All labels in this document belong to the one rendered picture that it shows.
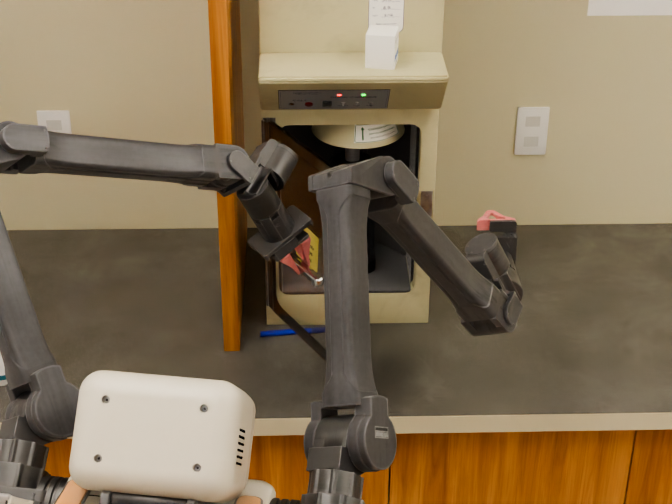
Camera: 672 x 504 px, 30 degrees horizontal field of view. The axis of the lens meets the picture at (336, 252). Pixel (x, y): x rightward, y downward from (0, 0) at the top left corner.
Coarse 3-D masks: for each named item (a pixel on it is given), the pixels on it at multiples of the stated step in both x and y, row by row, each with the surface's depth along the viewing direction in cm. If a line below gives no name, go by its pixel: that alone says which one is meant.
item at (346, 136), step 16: (320, 128) 234; (336, 128) 231; (352, 128) 230; (368, 128) 230; (384, 128) 232; (400, 128) 235; (336, 144) 231; (352, 144) 231; (368, 144) 231; (384, 144) 232
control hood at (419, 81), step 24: (264, 72) 211; (288, 72) 211; (312, 72) 212; (336, 72) 212; (360, 72) 212; (384, 72) 212; (408, 72) 212; (432, 72) 212; (264, 96) 216; (408, 96) 217; (432, 96) 217
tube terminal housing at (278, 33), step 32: (288, 0) 215; (320, 0) 215; (352, 0) 215; (416, 0) 216; (288, 32) 218; (320, 32) 218; (352, 32) 218; (416, 32) 218; (416, 288) 245; (384, 320) 248; (416, 320) 249
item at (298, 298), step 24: (288, 144) 219; (312, 168) 213; (288, 192) 223; (312, 192) 215; (312, 216) 218; (288, 288) 234; (312, 288) 225; (288, 312) 237; (312, 312) 228; (312, 336) 230
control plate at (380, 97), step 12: (288, 96) 216; (300, 96) 216; (312, 96) 216; (324, 96) 216; (336, 96) 216; (348, 96) 216; (360, 96) 216; (372, 96) 216; (384, 96) 217; (288, 108) 221; (300, 108) 221; (312, 108) 221; (324, 108) 221; (336, 108) 222; (348, 108) 222; (360, 108) 222
